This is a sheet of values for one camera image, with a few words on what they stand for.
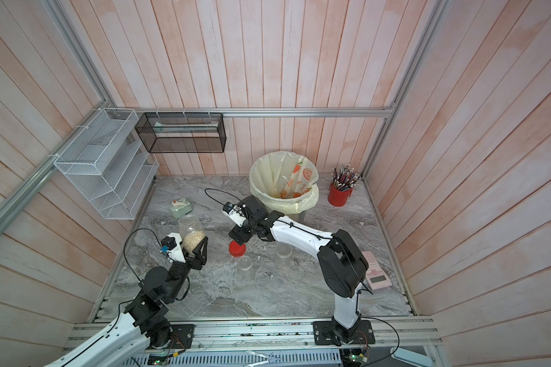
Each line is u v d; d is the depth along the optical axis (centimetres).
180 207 101
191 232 73
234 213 76
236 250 91
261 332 75
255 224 67
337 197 106
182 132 104
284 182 98
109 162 73
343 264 47
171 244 62
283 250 83
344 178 98
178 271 65
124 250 98
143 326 56
